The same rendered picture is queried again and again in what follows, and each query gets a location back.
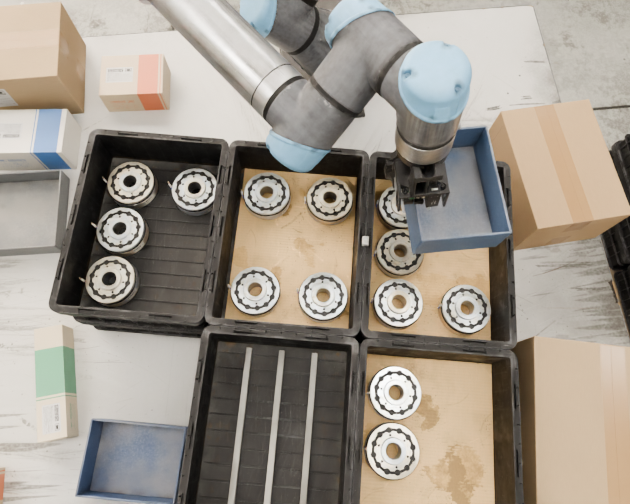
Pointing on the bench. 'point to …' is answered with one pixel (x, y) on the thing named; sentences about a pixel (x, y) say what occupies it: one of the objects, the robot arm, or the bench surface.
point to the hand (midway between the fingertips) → (410, 189)
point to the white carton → (30, 139)
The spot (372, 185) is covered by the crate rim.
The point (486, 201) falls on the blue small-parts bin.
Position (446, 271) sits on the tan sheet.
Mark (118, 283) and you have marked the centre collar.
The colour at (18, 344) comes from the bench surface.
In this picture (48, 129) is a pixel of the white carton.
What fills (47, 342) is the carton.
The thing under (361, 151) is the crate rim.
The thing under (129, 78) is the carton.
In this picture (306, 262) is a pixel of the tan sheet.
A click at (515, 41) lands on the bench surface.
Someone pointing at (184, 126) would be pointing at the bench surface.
